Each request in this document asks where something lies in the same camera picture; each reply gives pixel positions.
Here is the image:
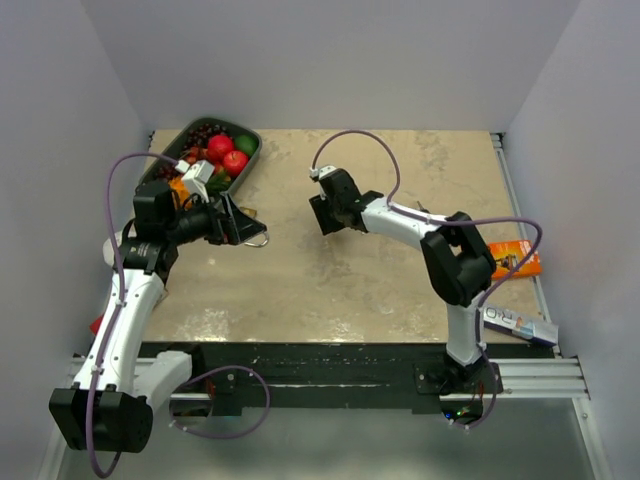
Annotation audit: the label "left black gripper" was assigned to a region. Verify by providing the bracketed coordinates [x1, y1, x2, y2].
[165, 190, 266, 246]

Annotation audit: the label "brass padlock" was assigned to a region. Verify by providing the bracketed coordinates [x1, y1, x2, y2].
[240, 206, 270, 248]

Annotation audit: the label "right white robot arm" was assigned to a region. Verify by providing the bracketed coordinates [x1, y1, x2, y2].
[310, 166, 496, 393]

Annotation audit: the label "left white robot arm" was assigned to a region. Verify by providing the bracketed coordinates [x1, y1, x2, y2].
[49, 180, 267, 453]

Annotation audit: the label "red apple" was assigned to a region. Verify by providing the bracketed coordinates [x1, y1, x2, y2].
[222, 150, 249, 178]

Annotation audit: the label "dark green fruit tray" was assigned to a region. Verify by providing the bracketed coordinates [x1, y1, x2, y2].
[161, 117, 262, 195]

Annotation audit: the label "toy pineapple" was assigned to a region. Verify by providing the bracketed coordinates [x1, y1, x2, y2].
[168, 177, 190, 207]

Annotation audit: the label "green lime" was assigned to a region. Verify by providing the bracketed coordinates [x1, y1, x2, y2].
[234, 134, 259, 157]

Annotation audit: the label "red pomegranate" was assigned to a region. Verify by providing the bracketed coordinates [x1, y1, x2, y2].
[207, 134, 235, 161]

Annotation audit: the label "strawberries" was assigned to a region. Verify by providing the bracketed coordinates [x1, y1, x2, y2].
[184, 146, 223, 175]

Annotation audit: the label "dark cherries bunch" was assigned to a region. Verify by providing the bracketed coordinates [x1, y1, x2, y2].
[168, 123, 234, 160]

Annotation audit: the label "white tissue roll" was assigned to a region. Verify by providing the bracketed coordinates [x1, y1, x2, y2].
[102, 231, 122, 268]

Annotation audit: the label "orange razor package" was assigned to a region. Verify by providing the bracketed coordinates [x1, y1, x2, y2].
[488, 240, 543, 281]

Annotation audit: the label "red box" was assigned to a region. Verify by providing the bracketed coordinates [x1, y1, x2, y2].
[89, 315, 104, 335]

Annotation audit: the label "blue white box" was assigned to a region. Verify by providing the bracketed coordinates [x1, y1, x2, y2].
[483, 305, 559, 347]

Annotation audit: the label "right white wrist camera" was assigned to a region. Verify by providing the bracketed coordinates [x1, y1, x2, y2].
[310, 165, 336, 182]

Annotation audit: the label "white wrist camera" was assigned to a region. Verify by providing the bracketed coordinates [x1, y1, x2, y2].
[310, 165, 336, 182]
[175, 160, 214, 203]

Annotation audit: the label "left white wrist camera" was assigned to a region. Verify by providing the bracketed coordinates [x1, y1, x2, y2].
[175, 160, 214, 203]

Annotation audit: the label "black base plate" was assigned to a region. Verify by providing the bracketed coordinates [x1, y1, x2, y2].
[139, 341, 506, 417]

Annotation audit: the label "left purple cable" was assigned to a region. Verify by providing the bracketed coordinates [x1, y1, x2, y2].
[85, 152, 272, 479]

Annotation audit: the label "purple cable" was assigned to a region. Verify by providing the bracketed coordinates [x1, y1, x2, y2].
[85, 152, 272, 479]
[309, 129, 544, 431]

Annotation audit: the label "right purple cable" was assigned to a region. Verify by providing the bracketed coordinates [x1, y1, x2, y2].
[309, 129, 544, 431]

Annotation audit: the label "aluminium frame rail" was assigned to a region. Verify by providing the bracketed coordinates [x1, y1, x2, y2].
[489, 133, 590, 400]

